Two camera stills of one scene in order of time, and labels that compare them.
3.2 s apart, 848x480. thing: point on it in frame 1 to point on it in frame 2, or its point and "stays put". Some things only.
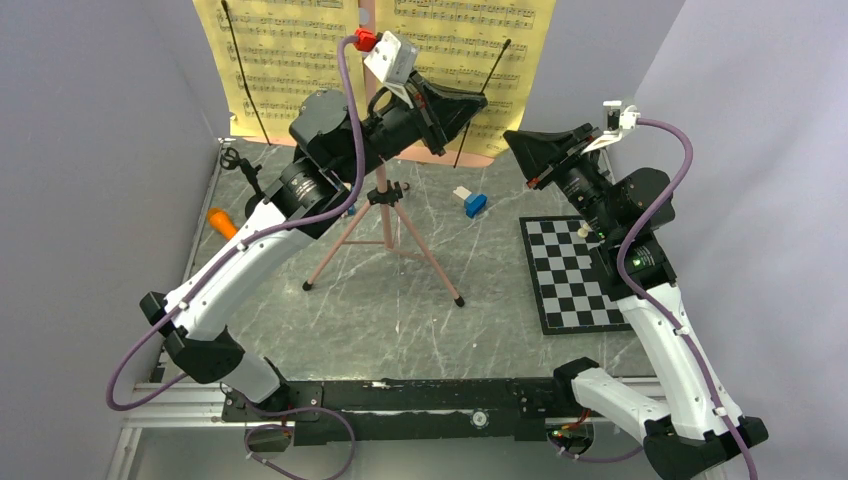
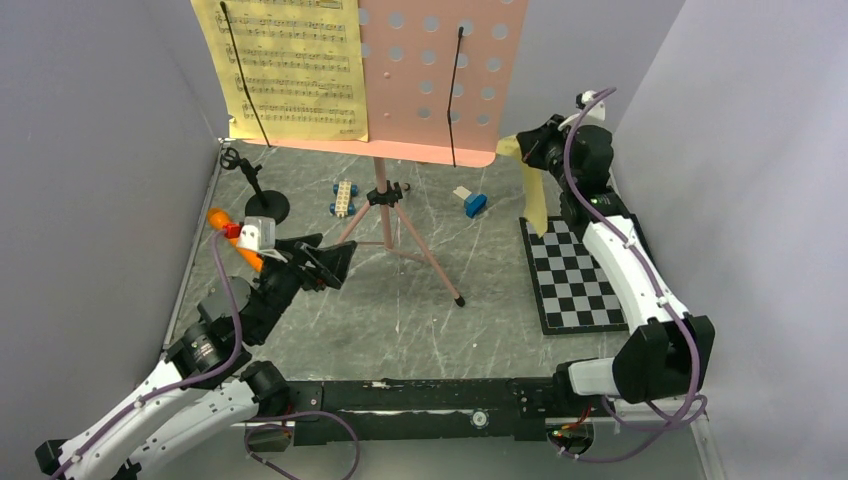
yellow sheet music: (273, 53) stays put
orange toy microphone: (219, 221) stays put
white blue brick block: (473, 203) stays put
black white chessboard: (571, 299) stays put
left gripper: (438, 115) to (336, 258)
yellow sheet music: (493, 48) to (535, 203)
